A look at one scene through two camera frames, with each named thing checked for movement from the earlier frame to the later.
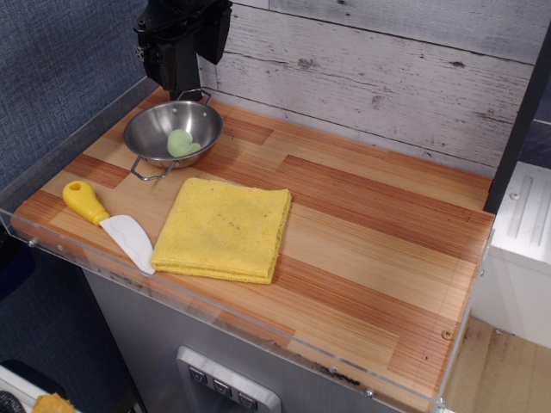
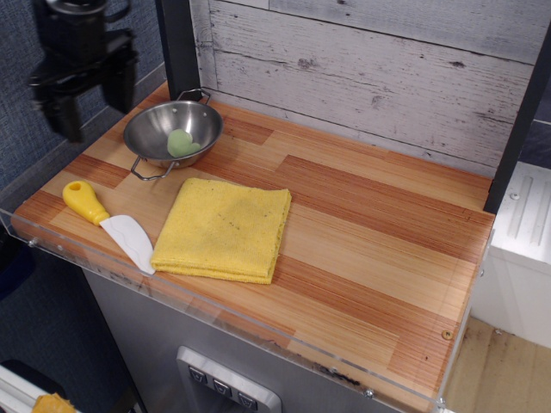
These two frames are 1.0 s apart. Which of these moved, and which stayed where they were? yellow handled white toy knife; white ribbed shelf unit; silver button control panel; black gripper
Moved: black gripper
Stayed: white ribbed shelf unit; yellow handled white toy knife; silver button control panel
